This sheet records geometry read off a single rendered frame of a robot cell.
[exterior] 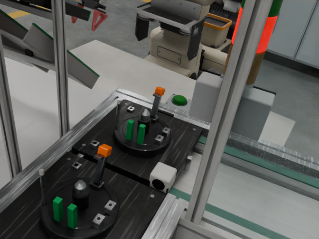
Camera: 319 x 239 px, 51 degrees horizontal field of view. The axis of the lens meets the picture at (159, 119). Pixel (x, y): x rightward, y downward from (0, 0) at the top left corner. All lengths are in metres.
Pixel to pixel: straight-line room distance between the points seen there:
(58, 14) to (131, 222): 0.43
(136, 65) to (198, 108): 0.84
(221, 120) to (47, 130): 0.61
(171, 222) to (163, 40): 1.02
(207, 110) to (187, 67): 0.97
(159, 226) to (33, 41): 0.45
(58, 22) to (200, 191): 0.44
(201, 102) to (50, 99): 0.68
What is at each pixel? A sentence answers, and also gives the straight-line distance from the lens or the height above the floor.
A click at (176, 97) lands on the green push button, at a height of 0.97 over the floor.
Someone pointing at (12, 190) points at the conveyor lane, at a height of 0.96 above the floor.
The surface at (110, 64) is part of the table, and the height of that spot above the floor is 0.86.
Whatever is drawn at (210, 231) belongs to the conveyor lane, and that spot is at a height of 0.96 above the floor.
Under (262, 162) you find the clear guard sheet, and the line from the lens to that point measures 0.55.
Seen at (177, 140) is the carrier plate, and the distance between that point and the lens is 0.82.
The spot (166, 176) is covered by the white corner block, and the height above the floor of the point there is 0.99.
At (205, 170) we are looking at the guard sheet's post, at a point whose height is 1.09.
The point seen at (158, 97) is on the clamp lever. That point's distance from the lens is 0.82.
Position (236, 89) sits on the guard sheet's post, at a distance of 0.48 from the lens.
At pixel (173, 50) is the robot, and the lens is 1.50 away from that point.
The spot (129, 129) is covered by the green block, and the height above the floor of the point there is 1.02.
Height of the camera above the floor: 1.49
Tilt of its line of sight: 36 degrees down
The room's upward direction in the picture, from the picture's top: 9 degrees clockwise
